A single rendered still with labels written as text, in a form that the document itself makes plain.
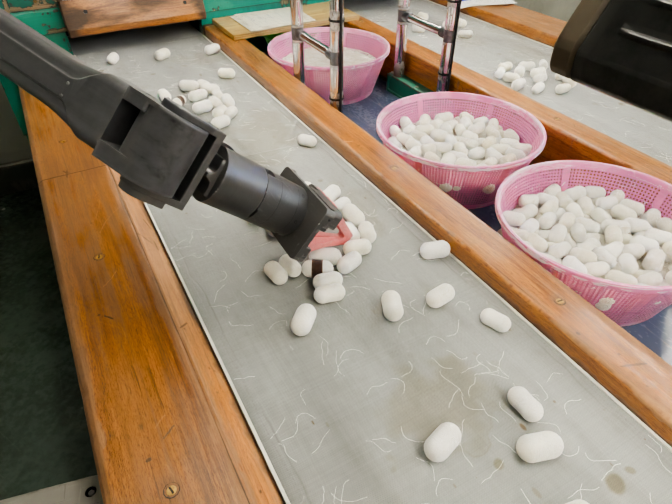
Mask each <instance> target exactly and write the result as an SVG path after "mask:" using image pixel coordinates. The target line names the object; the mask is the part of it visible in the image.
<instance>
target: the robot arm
mask: <svg viewBox="0 0 672 504"><path fill-rule="evenodd" d="M0 74H2V75H3V76H5V77H6V78H8V79H9V80H11V81H12V82H13V83H15V84H16V85H18V86H19V87H21V88H22V89H24V90H25V91H27V92H28V93H30V94H31V95H33V96H34V97H35V98H37V99H38V100H40V101H41V102H43V103H44V104H45V105H46V106H48V107H49V108H50V109H51V110H53V111H54V112H55V113H56V114H57V115H58V116H59V117H60V118H61V119H62V120H63V121H64V122H65V123H66V124H67V125H68V126H69V127H70V128H71V129H72V131H73V133H74V135H75V136H76V137H77V138H78V139H80V140H81V141H83V142H84V143H86V144H87V145H88V146H90V147H91V148H93V149H94V150H93V152H92V154H91V155H93V156H94V157H96V158H97V159H99V160H100V161H101V162H103V163H104V164H106V165H107V166H109V167H110V168H112V169H113V170H114V171H116V172H117V173H119V174H120V175H121V176H120V181H119V183H118V186H119V188H120V189H122V190H123V191H124V192H126V193H127V194H129V195H130V196H132V197H134V198H136V199H138V200H141V201H143V202H145V203H148V204H150V205H153V206H155V207H158V208H160V209H163V207H164V205H165V204H167V205H170V206H172V207H174V208H177V209H179V210H181V211H183V209H184V207H185V206H186V204H187V203H188V201H189V199H190V198H191V196H192V195H193V197H194V198H195V199H196V200H197V201H200V202H202V203H204V204H207V205H209V206H211V207H214V208H216V209H219V210H221V211H223V212H226V213H228V214H231V215H233V216H235V217H238V218H240V219H242V220H245V221H247V222H250V223H252V224H254V225H257V226H259V227H262V228H264V229H266V230H269V231H271V232H272V234H273V235H274V237H275V238H276V239H277V241H278V242H279V243H280V245H281V246H282V247H283V249H284V250H285V251H286V253H287V254H288V256H289V257H290V258H291V259H294V260H296V261H299V262H302V261H304V259H305V258H306V257H307V255H308V254H309V253H310V252H311V251H314V250H317V249H321V248H324V247H328V246H335V245H343V244H345V243H346V242H347V241H349V240H350V239H351V238H352V236H353V234H352V232H351V231H350V229H349V227H348V226H347V224H346V223H345V221H344V219H343V214H342V213H341V212H340V210H339V209H338V208H337V206H336V205H335V203H334V202H333V201H332V200H331V199H330V198H329V197H327V196H326V195H325V193H324V192H323V191H322V190H321V189H320V188H319V187H317V186H315V185H314V184H309V185H307V184H306V183H305V182H304V181H303V180H302V179H301V178H300V177H299V175H298V174H297V173H296V171H295V170H293V169H292V168H290V167H285V168H284V170H283V171H282V173H281V174H280V175H278V174H276V173H274V172H272V171H271V170H268V169H267V168H265V167H263V166H261V165H259V164H257V163H255V162H254V161H252V160H250V159H248V158H246V157H244V156H242V155H240V154H238V153H237V152H235V151H234V149H233V148H232V147H231V146H229V145H228V144H227V143H225V142H224V139H225V137H226V136H227V134H225V133H224V132H223V131H221V130H220V129H219V128H217V127H216V126H214V125H213V124H211V122H209V121H206V120H205V119H203V118H201V117H199V116H198V115H196V114H194V113H193V112H191V111H189V110H188V109H186V108H184V107H183V106H181V105H179V104H177V103H176V102H174V101H172V100H171V99H170V98H169V97H164V99H163V100H162V101H160V100H158V99H156V98H155V97H153V96H152V95H150V94H149V93H147V92H146V91H144V90H143V89H141V88H139V87H138V86H136V85H135V84H133V83H131V82H130V81H128V80H126V79H124V78H121V77H119V76H117V75H114V74H111V73H105V72H102V71H99V70H96V69H94V68H92V67H91V66H89V65H88V64H86V63H84V62H83V61H81V60H80V59H78V58H77V57H75V56H74V55H72V54H71V53H69V52H68V51H66V50H65V49H63V48H61V47H60V46H58V45H57V44H55V43H54V42H52V41H51V40H49V39H48V38H46V37H45V36H43V35H42V34H40V33H39V32H37V31H35V30H34V29H32V28H31V27H29V26H28V25H26V24H25V23H23V22H22V21H20V20H19V19H17V18H16V17H14V16H12V15H11V14H9V13H8V12H6V11H5V10H3V9H2V8H0ZM336 227H337V228H338V230H339V232H338V233H337V234H335V233H326V232H325V231H326V230H327V229H328V228H329V229H331V230H334V229H335V228H336ZM319 230H320V231H322V232H320V231H319Z"/></svg>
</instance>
